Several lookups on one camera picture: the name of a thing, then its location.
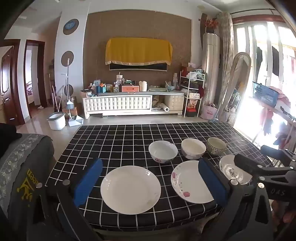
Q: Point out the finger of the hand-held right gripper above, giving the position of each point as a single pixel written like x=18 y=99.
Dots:
x=277 y=153
x=248 y=163

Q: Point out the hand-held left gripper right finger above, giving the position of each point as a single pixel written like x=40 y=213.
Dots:
x=212 y=183

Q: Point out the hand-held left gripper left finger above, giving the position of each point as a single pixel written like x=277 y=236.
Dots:
x=89 y=183

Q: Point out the white plate with animal print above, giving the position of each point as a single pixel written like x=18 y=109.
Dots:
x=227 y=166

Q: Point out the white plate with pink flowers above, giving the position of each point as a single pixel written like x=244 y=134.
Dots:
x=187 y=185

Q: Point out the plain white plate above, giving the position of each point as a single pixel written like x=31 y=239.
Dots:
x=130 y=190

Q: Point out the white bowl with red emblem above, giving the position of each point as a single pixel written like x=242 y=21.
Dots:
x=163 y=150

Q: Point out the floral patterned bowl dark rim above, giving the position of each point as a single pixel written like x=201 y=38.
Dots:
x=216 y=146

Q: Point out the clothes drying rack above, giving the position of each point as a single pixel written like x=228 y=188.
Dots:
x=281 y=114

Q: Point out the white bowl with pale flowers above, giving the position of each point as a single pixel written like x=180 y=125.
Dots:
x=193 y=147

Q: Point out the pink clothes pile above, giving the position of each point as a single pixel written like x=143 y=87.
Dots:
x=283 y=97

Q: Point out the black checkered tablecloth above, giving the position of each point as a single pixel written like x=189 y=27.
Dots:
x=129 y=143

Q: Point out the blue plastic basket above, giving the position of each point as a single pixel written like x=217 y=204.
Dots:
x=264 y=93

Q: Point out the white dustpan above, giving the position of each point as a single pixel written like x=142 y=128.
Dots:
x=75 y=121

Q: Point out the pink bag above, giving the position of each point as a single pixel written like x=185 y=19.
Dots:
x=208 y=112

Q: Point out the white mop bucket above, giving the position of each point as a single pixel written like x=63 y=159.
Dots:
x=56 y=121

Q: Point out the white tufted television cabinet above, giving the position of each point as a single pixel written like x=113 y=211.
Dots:
x=115 y=103

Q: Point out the beige tufted drawer box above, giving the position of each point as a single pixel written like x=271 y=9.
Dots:
x=174 y=102

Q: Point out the white metal shelf rack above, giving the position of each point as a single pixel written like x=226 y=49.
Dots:
x=192 y=92

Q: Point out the white paper roll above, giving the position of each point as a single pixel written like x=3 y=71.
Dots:
x=161 y=107

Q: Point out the leaning ironing board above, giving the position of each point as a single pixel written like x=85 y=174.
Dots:
x=240 y=69

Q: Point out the teal box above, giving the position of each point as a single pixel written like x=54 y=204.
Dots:
x=101 y=89

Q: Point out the hanging dark garment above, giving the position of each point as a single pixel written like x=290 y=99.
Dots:
x=259 y=58

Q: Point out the silver standing air conditioner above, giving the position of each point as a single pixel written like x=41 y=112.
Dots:
x=210 y=69

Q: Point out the orange box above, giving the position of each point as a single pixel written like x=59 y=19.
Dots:
x=130 y=88

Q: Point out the beige curtain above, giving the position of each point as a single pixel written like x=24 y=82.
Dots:
x=226 y=46

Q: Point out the black television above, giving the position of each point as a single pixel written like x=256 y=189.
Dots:
x=138 y=67

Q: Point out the brown wooden door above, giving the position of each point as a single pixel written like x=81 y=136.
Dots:
x=7 y=81

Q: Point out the yellow television cover cloth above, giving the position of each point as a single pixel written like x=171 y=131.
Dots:
x=138 y=52

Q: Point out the orange flower vase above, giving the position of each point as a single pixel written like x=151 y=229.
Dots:
x=211 y=23

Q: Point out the round brown wall disc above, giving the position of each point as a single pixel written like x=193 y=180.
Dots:
x=75 y=31
x=66 y=58
x=69 y=90

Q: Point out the blue wall clock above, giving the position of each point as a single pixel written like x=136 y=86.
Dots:
x=69 y=24

